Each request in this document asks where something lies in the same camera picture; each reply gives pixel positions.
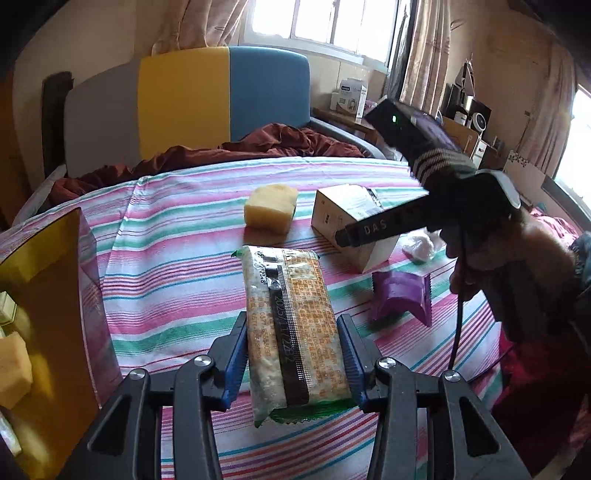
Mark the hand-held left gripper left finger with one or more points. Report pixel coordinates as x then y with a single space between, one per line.
235 369

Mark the red-brown quilt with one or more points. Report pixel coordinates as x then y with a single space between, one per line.
277 141

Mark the white appliance box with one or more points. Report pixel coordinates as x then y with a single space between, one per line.
348 97

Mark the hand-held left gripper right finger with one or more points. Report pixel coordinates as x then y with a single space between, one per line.
353 369

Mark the wooden desk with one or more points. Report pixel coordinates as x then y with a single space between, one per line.
457 134

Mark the beige cardboard box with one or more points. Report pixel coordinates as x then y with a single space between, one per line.
330 212

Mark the yellow transparent container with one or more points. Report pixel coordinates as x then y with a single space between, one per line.
51 323

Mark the clear plastic wrap ball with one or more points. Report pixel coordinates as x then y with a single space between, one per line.
420 247

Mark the grey bed side rail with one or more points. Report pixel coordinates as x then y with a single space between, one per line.
332 128

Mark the large porous yellow sponge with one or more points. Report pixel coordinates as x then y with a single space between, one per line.
14 369

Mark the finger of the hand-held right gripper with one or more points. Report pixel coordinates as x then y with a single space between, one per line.
378 226

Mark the smooth pale yellow sponge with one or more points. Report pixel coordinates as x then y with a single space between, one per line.
270 207

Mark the white floral printed board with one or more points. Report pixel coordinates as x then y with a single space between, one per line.
526 168

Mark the purple pleated packet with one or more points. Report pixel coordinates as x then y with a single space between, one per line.
399 297

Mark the person's right hand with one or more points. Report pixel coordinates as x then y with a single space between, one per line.
521 244

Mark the yellow blue grey headboard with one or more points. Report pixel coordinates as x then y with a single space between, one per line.
184 92

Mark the pink cloth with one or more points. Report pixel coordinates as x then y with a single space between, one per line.
551 221

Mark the window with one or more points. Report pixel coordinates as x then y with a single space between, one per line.
577 138
323 23

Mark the beige curtain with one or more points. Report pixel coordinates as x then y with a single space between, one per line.
547 101
203 23
429 55

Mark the red garment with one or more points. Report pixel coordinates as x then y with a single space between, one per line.
545 392

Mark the white round speaker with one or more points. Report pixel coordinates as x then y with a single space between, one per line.
481 121

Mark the clear snack packet green edges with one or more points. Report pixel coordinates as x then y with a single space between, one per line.
286 323

